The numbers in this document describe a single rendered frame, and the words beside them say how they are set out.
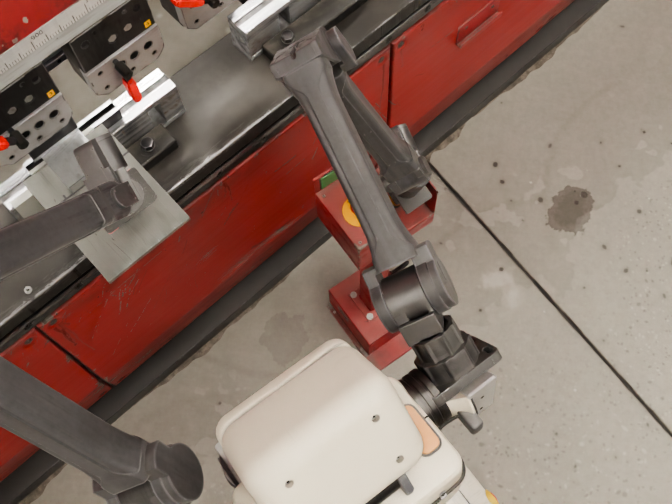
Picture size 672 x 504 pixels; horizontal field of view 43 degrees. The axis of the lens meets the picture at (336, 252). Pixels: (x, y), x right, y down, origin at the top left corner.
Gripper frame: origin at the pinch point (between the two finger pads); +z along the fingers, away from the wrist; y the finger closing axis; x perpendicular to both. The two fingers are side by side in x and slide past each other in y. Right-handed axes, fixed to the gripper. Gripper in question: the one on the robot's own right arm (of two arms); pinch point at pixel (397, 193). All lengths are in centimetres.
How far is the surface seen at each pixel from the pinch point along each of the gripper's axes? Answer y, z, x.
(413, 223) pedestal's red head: -7.1, 0.6, 0.7
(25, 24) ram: 48, -51, 46
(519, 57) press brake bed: 20, 79, -81
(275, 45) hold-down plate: 39.0, -6.9, 5.3
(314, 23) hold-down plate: 38.7, -6.7, -4.3
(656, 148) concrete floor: -28, 70, -96
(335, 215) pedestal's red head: 3.1, -4.5, 14.6
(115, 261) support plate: 16, -25, 55
